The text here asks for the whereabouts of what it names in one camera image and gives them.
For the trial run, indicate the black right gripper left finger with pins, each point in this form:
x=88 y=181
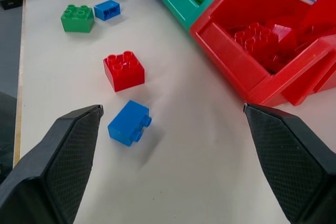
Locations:
x=50 y=169

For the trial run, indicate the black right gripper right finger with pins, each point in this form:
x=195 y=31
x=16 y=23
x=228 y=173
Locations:
x=296 y=161

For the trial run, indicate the blue plastic building brick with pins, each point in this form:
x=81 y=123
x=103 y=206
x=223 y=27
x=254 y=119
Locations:
x=129 y=123
x=107 y=10

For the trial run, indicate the red plastic storage bin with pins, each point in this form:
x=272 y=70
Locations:
x=262 y=51

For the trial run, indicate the red plastic building brick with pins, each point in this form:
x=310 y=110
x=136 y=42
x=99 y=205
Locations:
x=123 y=70
x=256 y=40

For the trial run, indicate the green plastic building brick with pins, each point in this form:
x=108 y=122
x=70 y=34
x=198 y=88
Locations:
x=77 y=18

